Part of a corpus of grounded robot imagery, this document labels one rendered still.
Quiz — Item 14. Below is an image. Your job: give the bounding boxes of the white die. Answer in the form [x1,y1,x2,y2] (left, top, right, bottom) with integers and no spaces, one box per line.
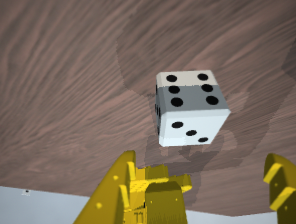
[155,70,230,146]

